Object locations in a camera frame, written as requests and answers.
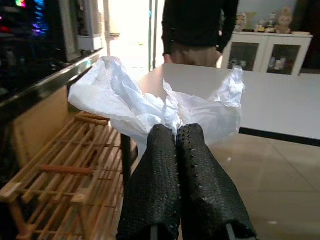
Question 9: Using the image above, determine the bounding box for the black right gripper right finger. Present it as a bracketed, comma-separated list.
[175, 122, 258, 240]

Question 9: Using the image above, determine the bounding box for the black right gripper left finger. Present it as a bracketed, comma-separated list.
[116, 123, 182, 240]

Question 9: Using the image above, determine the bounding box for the white tissue paper sheet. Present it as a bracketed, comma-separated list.
[67, 55, 247, 149]

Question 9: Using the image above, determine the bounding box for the black table leg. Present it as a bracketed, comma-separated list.
[121, 133, 139, 182]

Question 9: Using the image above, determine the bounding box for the wooden slatted rack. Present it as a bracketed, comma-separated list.
[0, 110, 126, 240]

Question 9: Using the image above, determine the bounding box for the person in black sweater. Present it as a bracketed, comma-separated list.
[160, 0, 240, 69]

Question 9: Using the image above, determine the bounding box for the white glass-door cabinet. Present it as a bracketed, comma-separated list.
[221, 30, 315, 77]

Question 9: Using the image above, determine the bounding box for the white standing appliance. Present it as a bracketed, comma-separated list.
[76, 0, 105, 53]

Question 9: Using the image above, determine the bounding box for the black cabinet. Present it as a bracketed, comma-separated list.
[0, 0, 106, 126]

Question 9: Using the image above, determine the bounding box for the pale doll figurine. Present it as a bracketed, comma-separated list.
[235, 11, 249, 33]

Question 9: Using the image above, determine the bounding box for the small white figurine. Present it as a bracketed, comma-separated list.
[266, 12, 276, 28]

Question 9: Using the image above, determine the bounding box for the beige bear figurine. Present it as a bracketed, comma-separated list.
[274, 6, 293, 35]

